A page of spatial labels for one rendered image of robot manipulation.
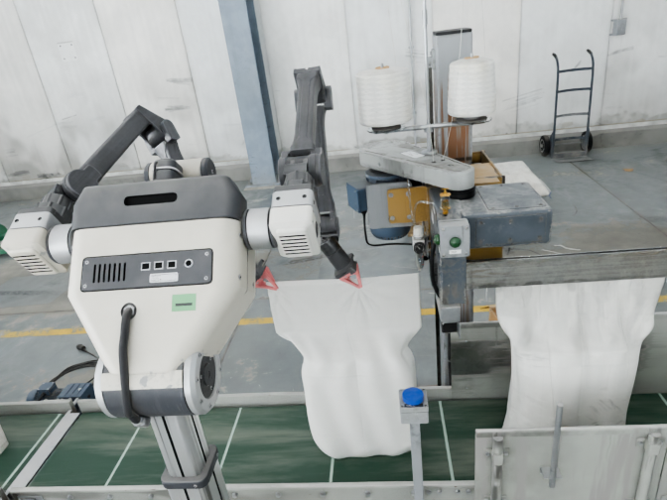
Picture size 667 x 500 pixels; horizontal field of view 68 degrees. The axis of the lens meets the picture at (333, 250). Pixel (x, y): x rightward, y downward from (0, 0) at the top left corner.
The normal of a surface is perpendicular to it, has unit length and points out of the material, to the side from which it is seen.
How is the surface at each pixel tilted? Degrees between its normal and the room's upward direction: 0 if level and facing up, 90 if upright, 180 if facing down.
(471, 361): 90
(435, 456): 0
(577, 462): 90
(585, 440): 90
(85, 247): 50
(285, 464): 0
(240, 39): 90
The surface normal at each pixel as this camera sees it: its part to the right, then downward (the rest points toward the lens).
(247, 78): -0.07, 0.43
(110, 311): -0.13, -0.25
